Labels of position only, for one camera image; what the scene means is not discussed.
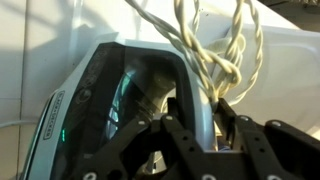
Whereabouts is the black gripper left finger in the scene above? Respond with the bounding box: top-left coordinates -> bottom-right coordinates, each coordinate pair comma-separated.
70,97 -> 222,180

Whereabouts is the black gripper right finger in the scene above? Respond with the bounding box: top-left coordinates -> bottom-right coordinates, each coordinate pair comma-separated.
215,98 -> 320,180

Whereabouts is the white twisted iron cord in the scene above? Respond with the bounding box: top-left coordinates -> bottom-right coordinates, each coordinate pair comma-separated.
124,0 -> 265,106

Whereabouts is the white front-load washing machine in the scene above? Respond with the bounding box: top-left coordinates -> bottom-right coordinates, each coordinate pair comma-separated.
0,0 -> 320,180

